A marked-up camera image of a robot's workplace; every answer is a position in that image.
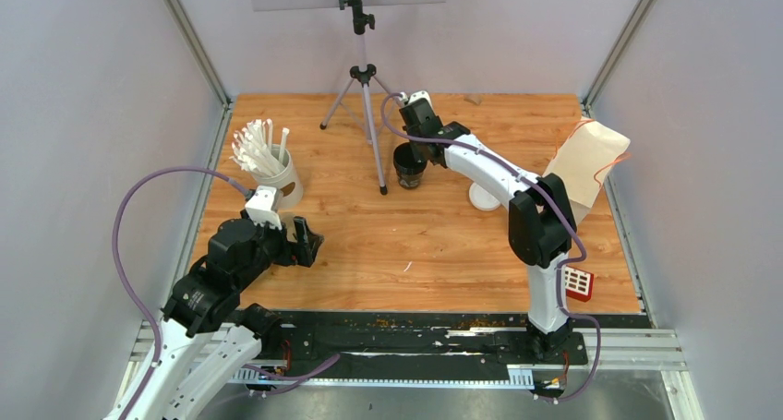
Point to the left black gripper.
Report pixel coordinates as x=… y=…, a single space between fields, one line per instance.
x=310 y=243

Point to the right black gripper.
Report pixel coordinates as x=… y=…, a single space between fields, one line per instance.
x=415 y=153

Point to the black paper cup stack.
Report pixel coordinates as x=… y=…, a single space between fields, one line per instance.
x=409 y=169

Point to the white plastic cup lid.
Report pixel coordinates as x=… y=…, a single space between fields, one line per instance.
x=481 y=199

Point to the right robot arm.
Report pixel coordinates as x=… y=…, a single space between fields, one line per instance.
x=541 y=225

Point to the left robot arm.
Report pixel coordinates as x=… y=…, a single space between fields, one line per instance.
x=173 y=386

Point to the kraft paper takeout bag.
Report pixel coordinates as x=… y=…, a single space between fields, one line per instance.
x=583 y=161

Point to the white straw holder cup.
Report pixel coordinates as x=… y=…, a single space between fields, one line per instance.
x=287 y=181

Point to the silver tripod stand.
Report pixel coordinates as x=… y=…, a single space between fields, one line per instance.
x=363 y=74

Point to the bundle of wrapped straws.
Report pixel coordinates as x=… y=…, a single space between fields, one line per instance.
x=256 y=151

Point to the red grid block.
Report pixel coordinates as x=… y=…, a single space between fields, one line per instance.
x=578 y=284

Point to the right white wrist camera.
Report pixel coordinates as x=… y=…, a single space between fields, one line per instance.
x=421 y=95

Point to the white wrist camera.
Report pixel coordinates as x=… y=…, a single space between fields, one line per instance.
x=421 y=95
x=262 y=207

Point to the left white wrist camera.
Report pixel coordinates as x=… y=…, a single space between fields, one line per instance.
x=262 y=207

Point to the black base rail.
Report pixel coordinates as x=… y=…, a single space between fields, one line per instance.
x=414 y=345

